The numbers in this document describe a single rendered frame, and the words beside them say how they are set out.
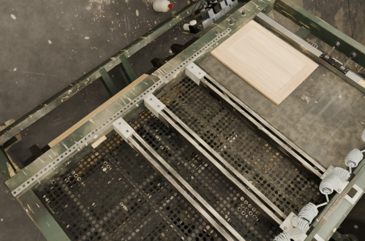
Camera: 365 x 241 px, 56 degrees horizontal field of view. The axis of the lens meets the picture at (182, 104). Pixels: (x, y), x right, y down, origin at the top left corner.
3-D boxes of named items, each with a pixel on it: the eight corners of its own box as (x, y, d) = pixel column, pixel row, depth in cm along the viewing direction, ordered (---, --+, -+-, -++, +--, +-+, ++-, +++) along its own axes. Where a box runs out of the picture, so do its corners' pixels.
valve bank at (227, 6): (220, -15, 262) (243, -17, 244) (225, 2, 270) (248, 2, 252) (172, 17, 243) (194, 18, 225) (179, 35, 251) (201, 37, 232)
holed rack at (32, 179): (228, 27, 237) (228, 27, 237) (231, 30, 236) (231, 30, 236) (11, 192, 174) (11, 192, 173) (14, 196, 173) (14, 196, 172)
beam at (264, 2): (265, -3, 271) (269, -14, 261) (278, 5, 266) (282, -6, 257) (11, 189, 186) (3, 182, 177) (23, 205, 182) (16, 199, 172)
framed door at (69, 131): (145, 75, 279) (144, 73, 278) (187, 89, 237) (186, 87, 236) (49, 146, 244) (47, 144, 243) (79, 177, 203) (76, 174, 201)
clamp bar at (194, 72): (193, 67, 225) (195, 42, 205) (353, 196, 182) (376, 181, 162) (182, 75, 221) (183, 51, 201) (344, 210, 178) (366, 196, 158)
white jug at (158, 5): (159, -3, 298) (172, -3, 283) (163, 8, 303) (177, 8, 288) (150, 2, 294) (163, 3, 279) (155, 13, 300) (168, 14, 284)
